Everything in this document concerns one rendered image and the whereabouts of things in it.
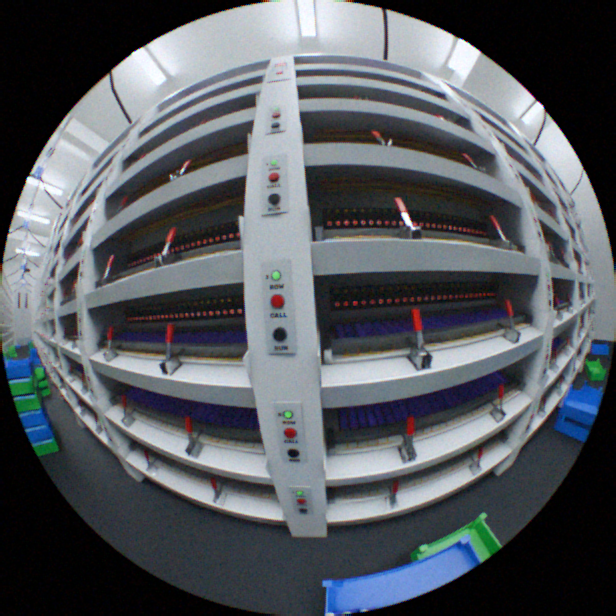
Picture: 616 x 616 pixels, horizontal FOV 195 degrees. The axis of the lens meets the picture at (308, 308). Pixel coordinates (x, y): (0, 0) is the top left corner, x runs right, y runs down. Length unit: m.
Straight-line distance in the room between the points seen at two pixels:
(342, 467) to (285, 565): 0.38
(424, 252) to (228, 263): 0.29
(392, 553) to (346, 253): 0.71
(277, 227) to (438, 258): 0.24
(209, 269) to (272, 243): 0.11
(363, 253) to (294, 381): 0.20
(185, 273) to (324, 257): 0.22
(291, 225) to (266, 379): 0.22
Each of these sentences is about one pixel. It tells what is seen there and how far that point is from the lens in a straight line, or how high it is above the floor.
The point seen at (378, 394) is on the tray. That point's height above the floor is 0.49.
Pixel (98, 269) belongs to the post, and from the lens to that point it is 0.78.
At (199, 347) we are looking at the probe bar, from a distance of 0.38.
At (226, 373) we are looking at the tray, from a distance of 0.31.
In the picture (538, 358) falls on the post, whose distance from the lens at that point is 0.67.
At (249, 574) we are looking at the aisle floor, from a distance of 0.65.
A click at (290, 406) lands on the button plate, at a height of 0.49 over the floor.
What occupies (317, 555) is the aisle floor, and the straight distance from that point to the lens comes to 0.64.
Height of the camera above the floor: 0.62
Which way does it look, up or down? 1 degrees up
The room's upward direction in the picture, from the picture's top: 4 degrees counter-clockwise
